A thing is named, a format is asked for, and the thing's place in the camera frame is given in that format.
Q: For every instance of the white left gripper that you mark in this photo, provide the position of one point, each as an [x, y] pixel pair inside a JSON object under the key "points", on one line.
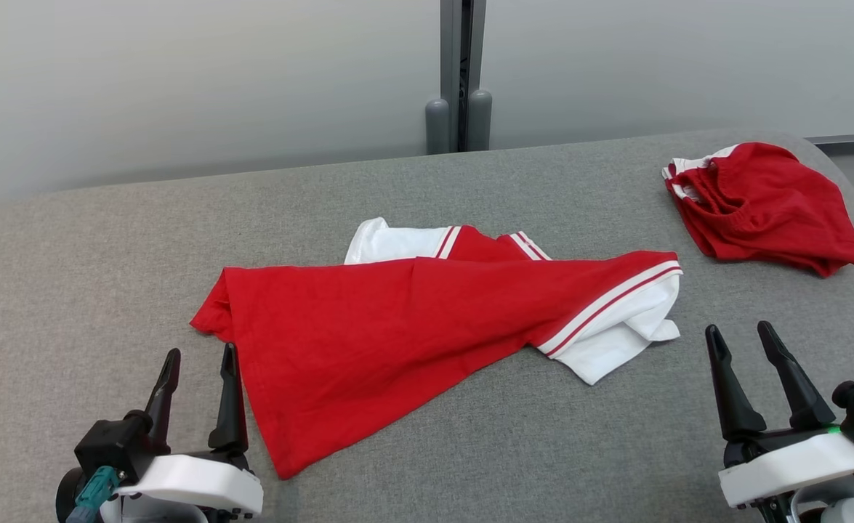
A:
{"points": [[194, 483]]}

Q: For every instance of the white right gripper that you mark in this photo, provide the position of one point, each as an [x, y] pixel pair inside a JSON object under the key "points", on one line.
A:
{"points": [[790, 468]]}

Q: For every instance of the red shorts white side band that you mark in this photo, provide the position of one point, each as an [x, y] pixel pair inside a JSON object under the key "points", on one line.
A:
{"points": [[768, 211]]}

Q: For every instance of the red white printed jersey shirt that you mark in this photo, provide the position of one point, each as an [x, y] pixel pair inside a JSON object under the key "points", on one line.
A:
{"points": [[368, 341]]}

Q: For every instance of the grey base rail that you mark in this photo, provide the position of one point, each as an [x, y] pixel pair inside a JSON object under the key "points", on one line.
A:
{"points": [[852, 139]]}

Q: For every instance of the grey metal partition post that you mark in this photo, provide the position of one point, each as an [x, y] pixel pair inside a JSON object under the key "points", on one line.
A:
{"points": [[459, 73]]}

